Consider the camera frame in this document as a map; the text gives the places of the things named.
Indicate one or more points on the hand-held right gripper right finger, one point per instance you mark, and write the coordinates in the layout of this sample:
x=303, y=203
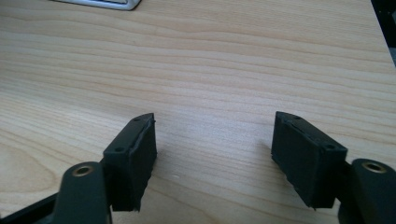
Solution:
x=305, y=161

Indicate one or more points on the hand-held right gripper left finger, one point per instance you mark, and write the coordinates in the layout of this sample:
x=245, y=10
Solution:
x=132, y=168

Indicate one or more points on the white tray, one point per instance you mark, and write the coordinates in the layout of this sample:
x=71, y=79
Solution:
x=102, y=3

